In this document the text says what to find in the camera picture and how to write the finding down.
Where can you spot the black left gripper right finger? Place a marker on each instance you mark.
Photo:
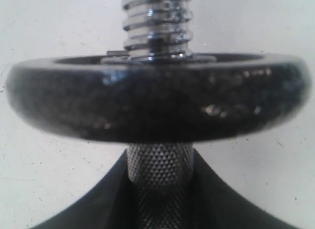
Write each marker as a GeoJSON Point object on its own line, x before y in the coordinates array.
{"type": "Point", "coordinates": [215, 205]}

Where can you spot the black weight plate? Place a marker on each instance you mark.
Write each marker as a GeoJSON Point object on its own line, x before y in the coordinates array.
{"type": "Point", "coordinates": [236, 95]}

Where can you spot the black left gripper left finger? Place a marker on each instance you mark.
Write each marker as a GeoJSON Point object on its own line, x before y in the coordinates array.
{"type": "Point", "coordinates": [102, 207]}

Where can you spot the chrome threaded dumbbell bar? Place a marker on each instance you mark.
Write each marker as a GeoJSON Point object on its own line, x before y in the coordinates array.
{"type": "Point", "coordinates": [160, 170]}

